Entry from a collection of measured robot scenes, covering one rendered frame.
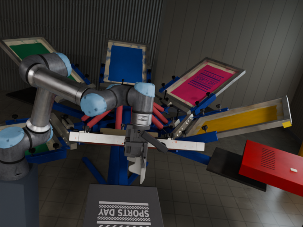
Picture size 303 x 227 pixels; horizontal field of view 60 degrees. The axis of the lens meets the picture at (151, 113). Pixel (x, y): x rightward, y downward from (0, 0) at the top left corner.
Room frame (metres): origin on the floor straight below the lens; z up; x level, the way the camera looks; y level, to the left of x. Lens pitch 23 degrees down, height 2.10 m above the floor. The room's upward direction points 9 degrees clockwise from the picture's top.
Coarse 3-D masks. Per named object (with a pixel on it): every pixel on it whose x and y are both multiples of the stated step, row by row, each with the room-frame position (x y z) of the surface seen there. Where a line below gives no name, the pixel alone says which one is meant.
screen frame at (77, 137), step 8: (72, 136) 0.92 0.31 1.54; (80, 136) 0.93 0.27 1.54; (88, 136) 0.94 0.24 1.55; (96, 136) 0.95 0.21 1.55; (104, 136) 0.95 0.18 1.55; (112, 136) 0.96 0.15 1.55; (120, 136) 0.97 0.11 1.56; (120, 144) 0.95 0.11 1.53; (168, 144) 0.99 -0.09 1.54; (176, 144) 1.00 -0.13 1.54; (184, 144) 1.01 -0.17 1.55; (192, 144) 1.02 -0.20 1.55; (200, 144) 1.02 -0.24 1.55
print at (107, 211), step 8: (104, 208) 1.17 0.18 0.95; (112, 208) 1.18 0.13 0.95; (120, 208) 1.19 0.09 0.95; (128, 208) 1.20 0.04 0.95; (136, 208) 1.21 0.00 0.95; (144, 208) 1.22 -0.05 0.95; (104, 216) 1.11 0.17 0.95; (112, 216) 1.11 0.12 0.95; (120, 216) 1.12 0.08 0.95; (128, 216) 1.13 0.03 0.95; (136, 216) 1.14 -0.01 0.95; (144, 216) 1.15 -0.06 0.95; (96, 224) 1.04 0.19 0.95; (104, 224) 1.05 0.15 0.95; (112, 224) 1.06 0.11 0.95; (120, 224) 1.07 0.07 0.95; (128, 224) 1.08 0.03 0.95; (136, 224) 1.09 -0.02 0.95; (144, 224) 1.10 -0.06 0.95
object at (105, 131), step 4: (104, 128) 1.49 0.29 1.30; (108, 128) 1.50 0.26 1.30; (104, 132) 1.48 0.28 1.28; (108, 132) 1.48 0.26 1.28; (112, 132) 1.49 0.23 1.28; (116, 132) 1.49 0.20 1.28; (120, 132) 1.50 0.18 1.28; (124, 132) 1.51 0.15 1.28; (148, 132) 1.54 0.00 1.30; (152, 132) 1.55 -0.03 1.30; (156, 132) 1.56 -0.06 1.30; (156, 136) 1.54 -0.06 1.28
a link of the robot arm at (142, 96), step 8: (136, 88) 0.87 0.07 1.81; (144, 88) 0.86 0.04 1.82; (152, 88) 0.88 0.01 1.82; (128, 96) 0.88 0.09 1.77; (136, 96) 0.86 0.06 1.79; (144, 96) 0.85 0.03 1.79; (152, 96) 0.87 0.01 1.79; (136, 104) 0.85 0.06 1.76; (144, 104) 0.85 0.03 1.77; (152, 104) 0.87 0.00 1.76; (136, 112) 0.84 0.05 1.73; (144, 112) 0.84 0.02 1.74
